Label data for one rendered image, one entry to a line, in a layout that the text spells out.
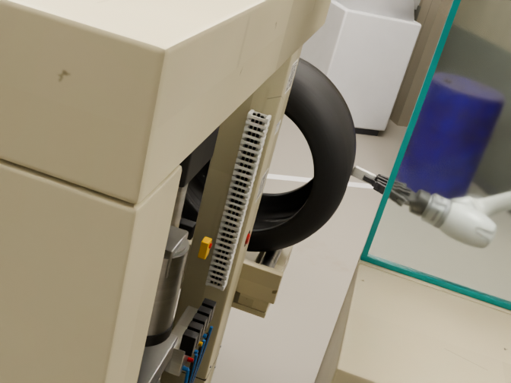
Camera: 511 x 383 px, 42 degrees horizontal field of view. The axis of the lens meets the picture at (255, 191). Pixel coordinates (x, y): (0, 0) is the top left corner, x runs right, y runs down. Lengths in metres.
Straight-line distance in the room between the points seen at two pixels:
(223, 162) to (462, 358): 0.73
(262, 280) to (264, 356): 1.25
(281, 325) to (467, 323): 2.07
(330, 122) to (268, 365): 1.53
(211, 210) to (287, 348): 1.60
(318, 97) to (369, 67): 4.20
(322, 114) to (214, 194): 0.37
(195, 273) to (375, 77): 4.47
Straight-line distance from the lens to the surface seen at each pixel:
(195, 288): 1.79
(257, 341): 3.16
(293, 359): 3.13
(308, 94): 1.78
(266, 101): 1.54
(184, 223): 1.89
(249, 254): 2.19
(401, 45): 6.07
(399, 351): 1.16
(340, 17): 5.79
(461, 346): 1.24
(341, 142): 1.81
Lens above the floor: 1.91
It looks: 25 degrees down
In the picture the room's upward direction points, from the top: 15 degrees clockwise
